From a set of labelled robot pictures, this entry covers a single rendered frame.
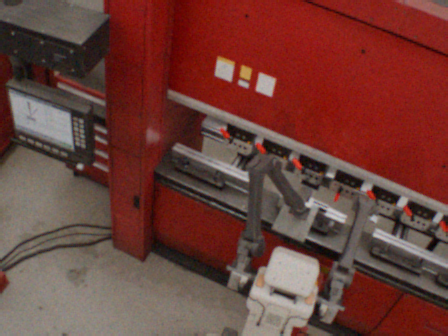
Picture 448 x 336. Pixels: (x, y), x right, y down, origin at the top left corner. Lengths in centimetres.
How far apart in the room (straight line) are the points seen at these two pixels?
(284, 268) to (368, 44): 98
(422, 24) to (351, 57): 35
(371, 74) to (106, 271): 227
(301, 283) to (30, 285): 206
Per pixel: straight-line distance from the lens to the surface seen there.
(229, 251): 335
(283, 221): 284
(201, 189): 305
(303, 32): 231
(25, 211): 410
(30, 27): 232
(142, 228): 343
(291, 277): 225
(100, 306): 362
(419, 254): 303
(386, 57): 226
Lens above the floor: 322
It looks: 48 degrees down
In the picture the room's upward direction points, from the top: 11 degrees clockwise
